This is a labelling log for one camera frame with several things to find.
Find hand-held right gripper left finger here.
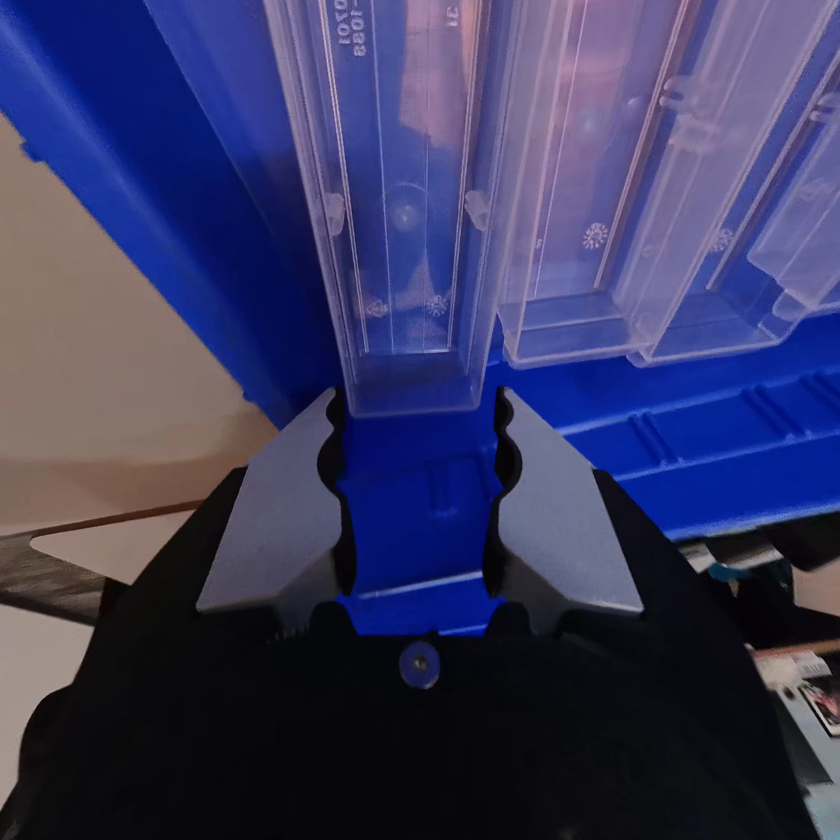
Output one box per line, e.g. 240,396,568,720
196,386,359,614

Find blue bin with clear drawers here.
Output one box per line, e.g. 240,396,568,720
0,0,840,639

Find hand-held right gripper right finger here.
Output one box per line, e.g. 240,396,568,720
482,386,645,636

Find clear plastic drawer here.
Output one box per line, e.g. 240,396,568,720
262,0,521,418
617,0,840,367
747,157,840,324
495,0,698,370

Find black device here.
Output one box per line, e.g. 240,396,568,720
679,525,840,649

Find printed card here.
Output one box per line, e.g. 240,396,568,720
755,640,840,739

